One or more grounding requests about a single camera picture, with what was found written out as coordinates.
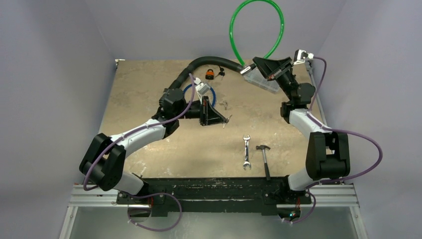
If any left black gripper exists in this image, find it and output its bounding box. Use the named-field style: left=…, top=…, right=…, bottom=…
left=175, top=96, right=226, bottom=126

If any blue cable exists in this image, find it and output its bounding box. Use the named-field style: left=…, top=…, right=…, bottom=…
left=183, top=84, right=217, bottom=108

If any orange black padlock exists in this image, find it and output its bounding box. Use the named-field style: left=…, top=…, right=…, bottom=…
left=205, top=69, right=215, bottom=80

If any black corrugated hose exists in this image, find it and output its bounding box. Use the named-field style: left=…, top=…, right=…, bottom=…
left=165, top=56, right=247, bottom=95

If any black key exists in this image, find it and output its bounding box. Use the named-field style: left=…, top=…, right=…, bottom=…
left=216, top=66, right=225, bottom=77

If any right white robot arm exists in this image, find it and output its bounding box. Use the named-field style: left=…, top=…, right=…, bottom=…
left=253, top=53, right=350, bottom=203

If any clear plastic organizer box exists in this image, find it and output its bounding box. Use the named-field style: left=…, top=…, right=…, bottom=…
left=244, top=69, right=280, bottom=94

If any small black hammer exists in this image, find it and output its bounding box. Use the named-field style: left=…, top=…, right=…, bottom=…
left=255, top=145, right=271, bottom=181

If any silver open-end wrench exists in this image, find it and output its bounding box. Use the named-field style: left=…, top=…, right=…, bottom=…
left=243, top=135, right=251, bottom=170

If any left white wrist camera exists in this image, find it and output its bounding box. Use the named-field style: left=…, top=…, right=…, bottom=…
left=194, top=77, right=211, bottom=103

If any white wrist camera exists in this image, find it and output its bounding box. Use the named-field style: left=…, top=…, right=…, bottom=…
left=194, top=77, right=211, bottom=103
left=292, top=49, right=315, bottom=66

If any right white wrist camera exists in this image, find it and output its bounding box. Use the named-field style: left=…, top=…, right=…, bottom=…
left=292, top=49, right=315, bottom=66

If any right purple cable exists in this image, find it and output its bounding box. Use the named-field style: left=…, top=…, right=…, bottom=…
left=282, top=56, right=384, bottom=225

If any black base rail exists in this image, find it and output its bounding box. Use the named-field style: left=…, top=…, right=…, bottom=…
left=115, top=176, right=313, bottom=217

